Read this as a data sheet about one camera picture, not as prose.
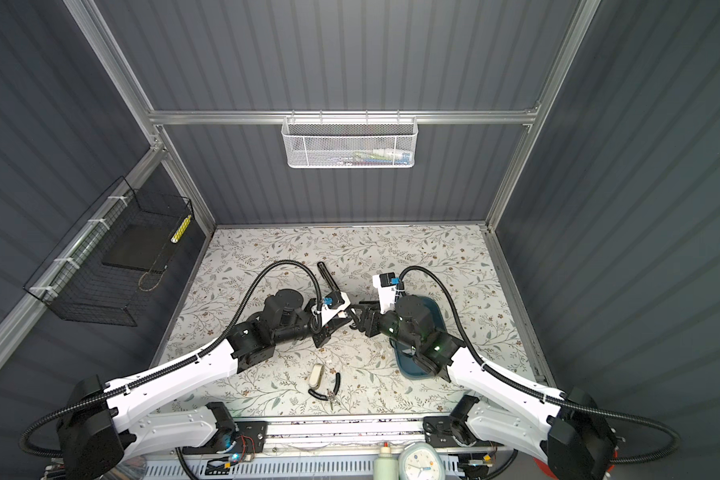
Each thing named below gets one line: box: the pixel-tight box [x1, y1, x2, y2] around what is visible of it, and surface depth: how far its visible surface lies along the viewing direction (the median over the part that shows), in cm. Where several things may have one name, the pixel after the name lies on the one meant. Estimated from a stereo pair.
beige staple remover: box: [309, 364, 324, 389], surface depth 82 cm
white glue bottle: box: [373, 442, 399, 480], surface depth 65 cm
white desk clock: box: [398, 442, 446, 480], surface depth 69 cm
